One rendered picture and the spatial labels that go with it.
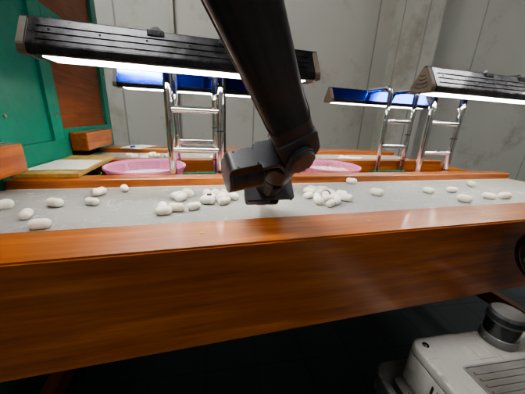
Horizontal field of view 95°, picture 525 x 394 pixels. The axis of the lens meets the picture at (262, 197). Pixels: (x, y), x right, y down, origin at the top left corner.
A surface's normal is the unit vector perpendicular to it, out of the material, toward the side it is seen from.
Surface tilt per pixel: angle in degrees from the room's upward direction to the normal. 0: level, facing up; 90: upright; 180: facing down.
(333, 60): 90
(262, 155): 44
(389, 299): 90
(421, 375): 90
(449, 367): 1
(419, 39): 90
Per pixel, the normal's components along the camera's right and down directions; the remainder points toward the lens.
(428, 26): 0.17, 0.31
